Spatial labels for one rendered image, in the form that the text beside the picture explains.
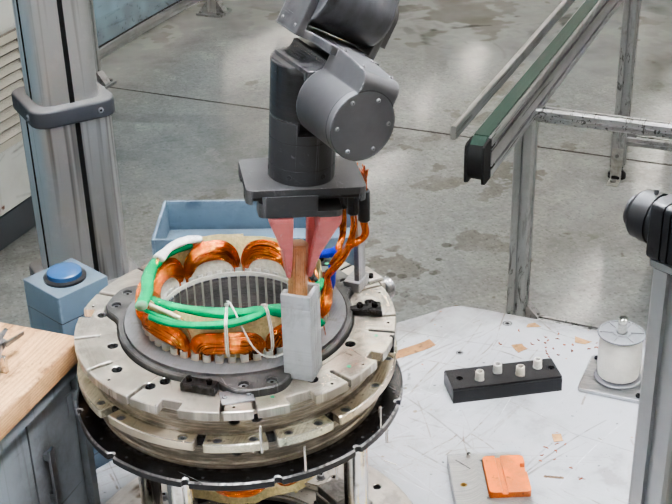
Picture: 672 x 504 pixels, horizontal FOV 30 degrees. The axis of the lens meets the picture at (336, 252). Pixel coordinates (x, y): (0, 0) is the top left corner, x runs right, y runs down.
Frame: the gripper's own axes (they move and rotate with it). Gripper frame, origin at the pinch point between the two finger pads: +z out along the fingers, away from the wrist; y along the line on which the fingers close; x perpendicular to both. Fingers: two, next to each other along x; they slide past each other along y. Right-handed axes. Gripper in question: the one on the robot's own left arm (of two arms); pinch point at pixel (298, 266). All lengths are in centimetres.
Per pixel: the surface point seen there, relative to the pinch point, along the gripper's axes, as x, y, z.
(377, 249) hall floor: 222, 60, 121
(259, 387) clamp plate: -2.7, -3.7, 10.9
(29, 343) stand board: 15.3, -25.0, 16.2
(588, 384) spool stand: 35, 46, 40
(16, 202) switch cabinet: 252, -45, 116
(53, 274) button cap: 33.5, -23.1, 18.5
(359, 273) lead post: 13.6, 8.6, 8.9
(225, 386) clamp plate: -1.7, -6.7, 11.2
